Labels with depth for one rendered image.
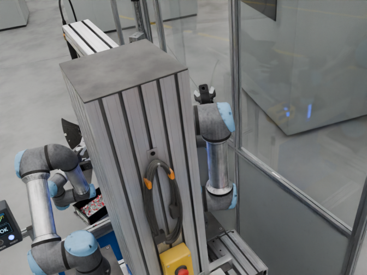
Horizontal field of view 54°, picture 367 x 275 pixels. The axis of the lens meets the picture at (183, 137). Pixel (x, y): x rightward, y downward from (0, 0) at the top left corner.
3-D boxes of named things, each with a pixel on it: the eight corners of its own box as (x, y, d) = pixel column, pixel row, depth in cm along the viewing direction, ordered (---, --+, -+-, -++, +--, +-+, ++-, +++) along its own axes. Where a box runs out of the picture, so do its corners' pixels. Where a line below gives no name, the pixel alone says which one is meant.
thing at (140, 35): (138, 42, 249) (136, 30, 244) (147, 42, 246) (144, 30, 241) (130, 48, 241) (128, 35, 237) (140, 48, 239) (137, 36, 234)
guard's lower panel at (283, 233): (143, 139, 404) (127, 65, 351) (333, 338, 216) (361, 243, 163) (141, 141, 402) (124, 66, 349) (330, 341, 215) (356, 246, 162)
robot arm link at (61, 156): (71, 133, 159) (94, 183, 199) (46, 139, 157) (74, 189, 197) (75, 154, 153) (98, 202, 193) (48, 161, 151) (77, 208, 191)
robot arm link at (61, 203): (77, 207, 191) (71, 192, 185) (55, 213, 190) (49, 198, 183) (76, 197, 198) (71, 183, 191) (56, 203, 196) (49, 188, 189)
